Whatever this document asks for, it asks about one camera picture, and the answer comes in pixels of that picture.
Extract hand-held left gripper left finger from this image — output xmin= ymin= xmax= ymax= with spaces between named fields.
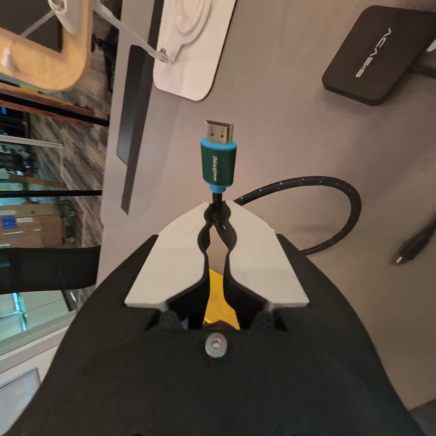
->
xmin=124 ymin=202 xmax=212 ymax=323

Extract black USB cable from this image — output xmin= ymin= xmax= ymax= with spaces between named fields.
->
xmin=391 ymin=48 xmax=436 ymax=265

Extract yellow plastic bin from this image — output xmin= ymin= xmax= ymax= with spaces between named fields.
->
xmin=204 ymin=269 xmax=240 ymax=329

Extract wooden office desk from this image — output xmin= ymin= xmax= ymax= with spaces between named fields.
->
xmin=0 ymin=83 xmax=109 ymax=128

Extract cardboard boxes on cart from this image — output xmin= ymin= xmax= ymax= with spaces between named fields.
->
xmin=0 ymin=204 xmax=84 ymax=249

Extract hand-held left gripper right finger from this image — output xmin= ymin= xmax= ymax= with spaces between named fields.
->
xmin=223 ymin=200 xmax=310 ymax=323

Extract white monitor stand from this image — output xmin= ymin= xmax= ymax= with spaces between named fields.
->
xmin=48 ymin=0 xmax=237 ymax=102

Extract black square hub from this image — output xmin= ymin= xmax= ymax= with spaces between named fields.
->
xmin=322 ymin=5 xmax=436 ymax=107

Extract black standing panel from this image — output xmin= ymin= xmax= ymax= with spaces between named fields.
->
xmin=0 ymin=245 xmax=101 ymax=294

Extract white tether wire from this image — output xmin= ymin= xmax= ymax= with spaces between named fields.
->
xmin=0 ymin=8 xmax=57 ymax=74

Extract black floor pole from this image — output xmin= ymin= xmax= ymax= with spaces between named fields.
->
xmin=0 ymin=190 xmax=103 ymax=198

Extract thin braided HDMI cable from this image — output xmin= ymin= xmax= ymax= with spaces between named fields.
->
xmin=200 ymin=119 xmax=362 ymax=255

